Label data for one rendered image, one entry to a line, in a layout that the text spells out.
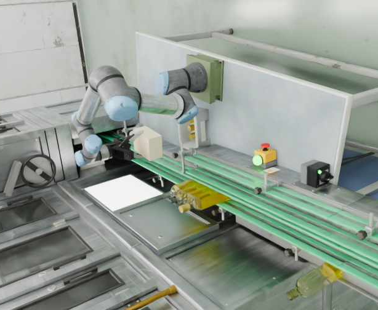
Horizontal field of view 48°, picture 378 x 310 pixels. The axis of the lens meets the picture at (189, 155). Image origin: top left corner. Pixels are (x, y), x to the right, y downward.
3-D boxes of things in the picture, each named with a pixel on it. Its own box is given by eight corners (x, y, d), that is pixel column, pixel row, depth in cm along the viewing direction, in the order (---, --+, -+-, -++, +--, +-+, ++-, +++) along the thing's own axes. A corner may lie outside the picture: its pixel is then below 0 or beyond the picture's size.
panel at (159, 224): (131, 177, 272) (81, 192, 254) (131, 173, 271) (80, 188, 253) (219, 229, 201) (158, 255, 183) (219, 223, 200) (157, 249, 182)
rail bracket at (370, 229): (378, 222, 139) (353, 237, 132) (380, 203, 137) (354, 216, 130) (390, 227, 136) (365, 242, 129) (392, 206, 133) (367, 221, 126)
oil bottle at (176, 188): (204, 184, 221) (169, 196, 210) (203, 174, 219) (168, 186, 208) (210, 187, 216) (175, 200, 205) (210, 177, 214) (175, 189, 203)
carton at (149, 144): (145, 125, 222) (133, 128, 218) (161, 135, 210) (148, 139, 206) (146, 146, 227) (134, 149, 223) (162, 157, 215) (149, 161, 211)
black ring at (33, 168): (56, 180, 270) (22, 190, 259) (50, 149, 263) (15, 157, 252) (59, 182, 266) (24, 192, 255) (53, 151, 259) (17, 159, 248)
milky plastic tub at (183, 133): (192, 143, 244) (179, 146, 240) (189, 104, 237) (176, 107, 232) (210, 149, 230) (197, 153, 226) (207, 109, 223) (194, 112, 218)
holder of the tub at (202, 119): (193, 151, 246) (182, 154, 242) (189, 104, 237) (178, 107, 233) (211, 158, 232) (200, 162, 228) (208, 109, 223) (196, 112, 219)
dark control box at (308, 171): (314, 176, 174) (300, 182, 170) (314, 158, 171) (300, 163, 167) (330, 182, 168) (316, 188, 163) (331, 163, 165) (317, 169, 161)
